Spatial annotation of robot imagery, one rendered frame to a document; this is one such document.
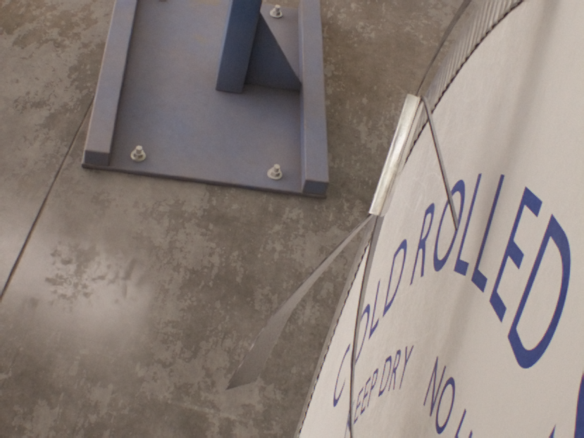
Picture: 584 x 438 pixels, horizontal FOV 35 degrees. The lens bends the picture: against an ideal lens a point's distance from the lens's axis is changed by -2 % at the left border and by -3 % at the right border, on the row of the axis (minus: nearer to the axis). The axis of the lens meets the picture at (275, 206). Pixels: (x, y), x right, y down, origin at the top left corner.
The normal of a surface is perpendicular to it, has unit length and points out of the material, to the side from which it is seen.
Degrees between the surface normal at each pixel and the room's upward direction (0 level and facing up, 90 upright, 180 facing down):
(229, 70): 90
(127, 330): 0
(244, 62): 90
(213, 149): 0
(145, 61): 0
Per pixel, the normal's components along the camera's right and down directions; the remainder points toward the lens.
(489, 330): -0.97, -0.25
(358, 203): 0.19, -0.65
